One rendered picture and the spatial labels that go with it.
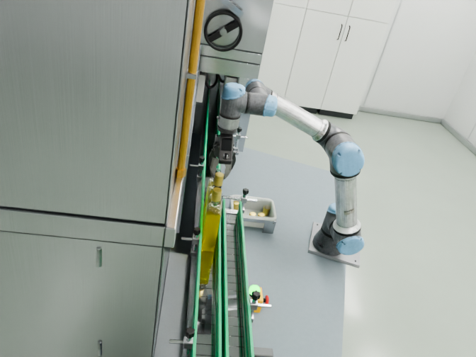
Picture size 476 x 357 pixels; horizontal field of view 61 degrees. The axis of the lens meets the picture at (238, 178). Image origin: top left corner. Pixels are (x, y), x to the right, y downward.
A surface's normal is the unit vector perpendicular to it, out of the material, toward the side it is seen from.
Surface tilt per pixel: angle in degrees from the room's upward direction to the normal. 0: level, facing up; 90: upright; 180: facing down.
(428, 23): 90
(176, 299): 0
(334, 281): 0
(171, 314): 0
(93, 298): 90
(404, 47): 90
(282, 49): 90
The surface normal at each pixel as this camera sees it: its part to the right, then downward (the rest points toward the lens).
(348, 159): 0.07, 0.41
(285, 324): 0.17, -0.84
